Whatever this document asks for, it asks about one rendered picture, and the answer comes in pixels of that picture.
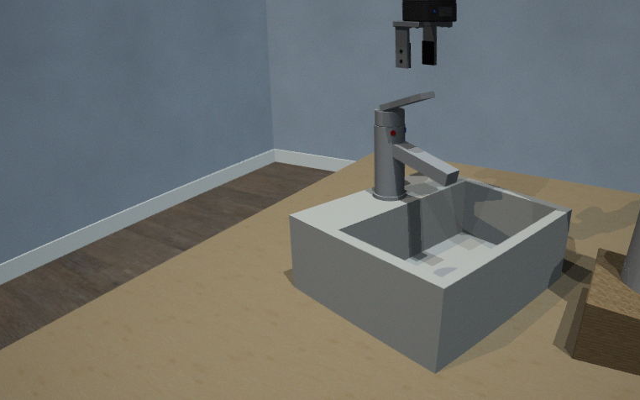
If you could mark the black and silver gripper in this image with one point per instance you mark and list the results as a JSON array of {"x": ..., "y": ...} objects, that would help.
[{"x": 426, "y": 14}]

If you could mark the grey square sink basin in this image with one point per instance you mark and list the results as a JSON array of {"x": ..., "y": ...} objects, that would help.
[{"x": 339, "y": 259}]

